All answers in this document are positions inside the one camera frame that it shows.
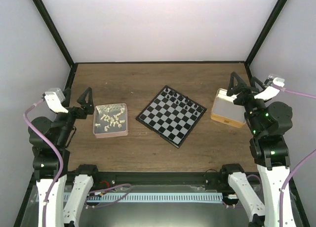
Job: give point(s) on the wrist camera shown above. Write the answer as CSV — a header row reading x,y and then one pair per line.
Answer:
x,y
54,98
271,87

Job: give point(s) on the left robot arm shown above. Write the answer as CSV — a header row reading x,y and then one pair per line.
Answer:
x,y
51,127

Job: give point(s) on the black aluminium mounting rail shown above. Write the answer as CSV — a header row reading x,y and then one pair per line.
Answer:
x,y
212,180

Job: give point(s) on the black chess pieces row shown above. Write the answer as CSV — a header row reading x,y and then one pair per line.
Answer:
x,y
176,103

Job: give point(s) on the black and white chessboard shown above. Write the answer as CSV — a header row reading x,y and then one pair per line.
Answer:
x,y
173,128

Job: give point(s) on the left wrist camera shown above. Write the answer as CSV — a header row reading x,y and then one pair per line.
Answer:
x,y
54,98

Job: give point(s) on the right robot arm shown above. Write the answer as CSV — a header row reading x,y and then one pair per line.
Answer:
x,y
268,124

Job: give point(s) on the light blue slotted cable duct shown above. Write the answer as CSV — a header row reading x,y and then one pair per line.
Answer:
x,y
159,198

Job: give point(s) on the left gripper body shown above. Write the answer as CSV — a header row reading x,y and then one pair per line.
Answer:
x,y
81,114

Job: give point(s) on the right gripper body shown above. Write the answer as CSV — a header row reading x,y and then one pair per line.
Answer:
x,y
242,100

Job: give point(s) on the pink tin box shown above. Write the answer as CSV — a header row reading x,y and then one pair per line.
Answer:
x,y
110,120

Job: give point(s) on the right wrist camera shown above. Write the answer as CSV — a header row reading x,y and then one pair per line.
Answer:
x,y
271,87

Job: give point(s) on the black enclosure frame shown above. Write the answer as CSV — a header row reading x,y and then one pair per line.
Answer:
x,y
39,4

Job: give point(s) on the gold tin box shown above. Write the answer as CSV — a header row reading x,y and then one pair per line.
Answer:
x,y
225,111

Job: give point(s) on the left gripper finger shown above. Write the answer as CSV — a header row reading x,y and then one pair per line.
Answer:
x,y
86,101
67,94

